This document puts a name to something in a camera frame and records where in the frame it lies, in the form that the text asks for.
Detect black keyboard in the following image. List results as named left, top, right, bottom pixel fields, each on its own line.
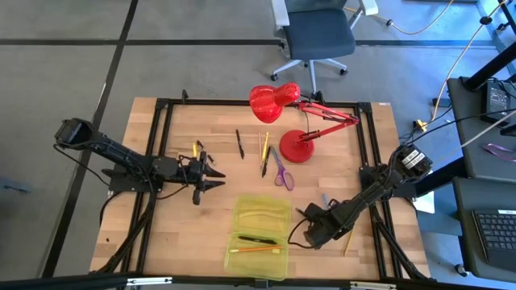
left=471, top=209, right=516, bottom=274

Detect black power adapter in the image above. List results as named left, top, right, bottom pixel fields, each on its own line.
left=481, top=81, right=512, bottom=125

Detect dark grey side table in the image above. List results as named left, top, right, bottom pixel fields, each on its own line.
left=446, top=75, right=516, bottom=185

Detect yellow translucent box lid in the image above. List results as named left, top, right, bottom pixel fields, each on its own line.
left=232, top=195, right=293, bottom=236

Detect yellow translucent plastic box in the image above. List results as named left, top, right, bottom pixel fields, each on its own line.
left=223, top=232, right=289, bottom=282

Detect beige floor cable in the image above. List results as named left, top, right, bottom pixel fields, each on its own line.
left=430, top=0, right=510, bottom=122

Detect red desk lamp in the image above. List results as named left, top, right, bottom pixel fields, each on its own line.
left=248, top=81, right=361, bottom=164

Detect dark grey desk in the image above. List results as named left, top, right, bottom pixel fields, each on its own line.
left=451, top=176, right=516, bottom=283

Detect white paper sheet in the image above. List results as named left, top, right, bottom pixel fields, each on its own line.
left=411, top=189, right=437, bottom=215

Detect black aluminium table frame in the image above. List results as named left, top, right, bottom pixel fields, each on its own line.
left=96, top=89, right=431, bottom=283

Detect purple ribbon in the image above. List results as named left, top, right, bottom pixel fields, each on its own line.
left=482, top=142, right=516, bottom=163

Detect grey office chair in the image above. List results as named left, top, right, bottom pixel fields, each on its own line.
left=268, top=0, right=380, bottom=97

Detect yellow floor cable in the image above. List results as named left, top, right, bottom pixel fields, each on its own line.
left=344, top=0, right=456, bottom=36

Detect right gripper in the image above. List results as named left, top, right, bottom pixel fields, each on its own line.
left=296, top=202, right=339, bottom=250

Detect black diagonal beam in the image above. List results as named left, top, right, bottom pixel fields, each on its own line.
left=460, top=42, right=516, bottom=93

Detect orange pencil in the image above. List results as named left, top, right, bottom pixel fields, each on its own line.
left=228, top=246, right=282, bottom=255

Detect black crossbar with silver brackets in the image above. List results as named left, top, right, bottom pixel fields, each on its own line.
left=0, top=271, right=516, bottom=290

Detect black pen with silver clip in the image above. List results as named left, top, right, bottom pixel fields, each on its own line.
left=195, top=139, right=216, bottom=166

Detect natural wood pencil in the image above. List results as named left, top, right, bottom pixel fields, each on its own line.
left=343, top=226, right=356, bottom=258

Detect purple handled scissors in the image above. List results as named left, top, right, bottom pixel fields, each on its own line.
left=268, top=145, right=296, bottom=192

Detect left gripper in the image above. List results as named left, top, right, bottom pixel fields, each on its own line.
left=176, top=151, right=227, bottom=193

